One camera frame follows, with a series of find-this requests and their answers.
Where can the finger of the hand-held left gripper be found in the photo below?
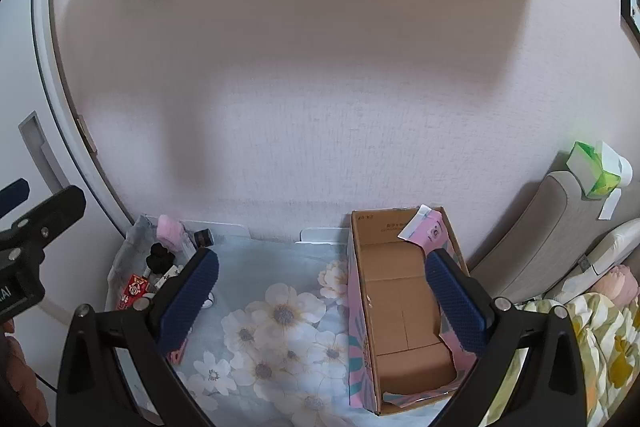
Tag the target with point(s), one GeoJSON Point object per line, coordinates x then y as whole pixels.
{"type": "Point", "coordinates": [50, 214]}
{"type": "Point", "coordinates": [12, 197]}

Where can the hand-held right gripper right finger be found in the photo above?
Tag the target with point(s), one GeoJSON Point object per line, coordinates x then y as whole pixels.
{"type": "Point", "coordinates": [455, 307]}

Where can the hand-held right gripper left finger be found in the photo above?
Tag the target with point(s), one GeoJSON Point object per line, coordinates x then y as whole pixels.
{"type": "Point", "coordinates": [192, 302]}

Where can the pink floral cardboard box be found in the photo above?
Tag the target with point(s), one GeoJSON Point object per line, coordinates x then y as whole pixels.
{"type": "Point", "coordinates": [400, 302]}

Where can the red printed packet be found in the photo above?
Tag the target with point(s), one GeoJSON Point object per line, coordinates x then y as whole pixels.
{"type": "Point", "coordinates": [131, 293]}

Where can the person's left hand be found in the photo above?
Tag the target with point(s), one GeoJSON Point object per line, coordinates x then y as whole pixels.
{"type": "Point", "coordinates": [20, 387]}

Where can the white patterned small box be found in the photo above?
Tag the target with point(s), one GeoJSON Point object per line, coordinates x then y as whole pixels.
{"type": "Point", "coordinates": [167, 277]}

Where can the black scrunchie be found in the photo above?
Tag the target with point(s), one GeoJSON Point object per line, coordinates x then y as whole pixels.
{"type": "Point", "coordinates": [159, 258]}

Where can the small dark jar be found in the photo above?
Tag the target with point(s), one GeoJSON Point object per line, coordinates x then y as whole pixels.
{"type": "Point", "coordinates": [203, 238]}

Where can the pink fluffy puff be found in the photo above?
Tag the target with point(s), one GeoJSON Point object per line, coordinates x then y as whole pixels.
{"type": "Point", "coordinates": [171, 232]}

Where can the pale blue floral bedsheet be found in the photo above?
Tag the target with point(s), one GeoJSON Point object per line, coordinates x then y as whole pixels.
{"type": "Point", "coordinates": [260, 272]}

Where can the beige padded headboard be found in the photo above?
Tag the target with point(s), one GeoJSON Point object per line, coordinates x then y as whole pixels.
{"type": "Point", "coordinates": [540, 232]}

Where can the white sliding door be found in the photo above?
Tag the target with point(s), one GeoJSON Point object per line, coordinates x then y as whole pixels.
{"type": "Point", "coordinates": [20, 57]}

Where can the yellow floral blanket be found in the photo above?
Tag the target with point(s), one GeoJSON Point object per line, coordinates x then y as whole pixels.
{"type": "Point", "coordinates": [600, 357]}

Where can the white pillow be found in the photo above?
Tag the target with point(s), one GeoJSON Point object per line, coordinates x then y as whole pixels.
{"type": "Point", "coordinates": [607, 247]}

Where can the pink plush toy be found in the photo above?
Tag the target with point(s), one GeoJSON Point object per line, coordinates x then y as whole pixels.
{"type": "Point", "coordinates": [617, 284]}

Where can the green tissue pack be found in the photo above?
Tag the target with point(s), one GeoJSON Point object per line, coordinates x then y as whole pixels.
{"type": "Point", "coordinates": [595, 169]}

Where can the dark framed picture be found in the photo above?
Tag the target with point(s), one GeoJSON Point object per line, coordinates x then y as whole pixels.
{"type": "Point", "coordinates": [631, 2]}

